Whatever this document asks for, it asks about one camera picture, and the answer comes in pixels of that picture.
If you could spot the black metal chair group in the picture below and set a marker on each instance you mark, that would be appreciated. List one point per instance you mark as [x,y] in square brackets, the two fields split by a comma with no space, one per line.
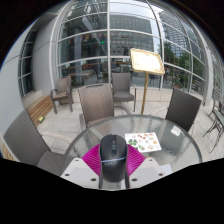
[216,123]

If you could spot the black computer mouse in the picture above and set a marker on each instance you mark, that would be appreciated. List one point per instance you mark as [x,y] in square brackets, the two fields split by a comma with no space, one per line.
[113,156]

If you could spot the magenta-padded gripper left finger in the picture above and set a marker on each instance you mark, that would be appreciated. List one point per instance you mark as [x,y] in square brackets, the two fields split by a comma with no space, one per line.
[90,160]

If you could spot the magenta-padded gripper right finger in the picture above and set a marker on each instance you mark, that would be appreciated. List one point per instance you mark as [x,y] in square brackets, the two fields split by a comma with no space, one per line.
[136,160]

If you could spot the white printed mouse pad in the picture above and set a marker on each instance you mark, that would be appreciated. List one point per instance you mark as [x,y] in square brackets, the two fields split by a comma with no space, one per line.
[168,169]

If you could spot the gold framed menu stand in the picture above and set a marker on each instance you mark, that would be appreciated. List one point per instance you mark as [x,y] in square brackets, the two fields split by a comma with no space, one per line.
[146,61]

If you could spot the colourful laminated menu card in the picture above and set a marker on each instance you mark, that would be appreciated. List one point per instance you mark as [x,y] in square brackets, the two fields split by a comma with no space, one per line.
[143,141]

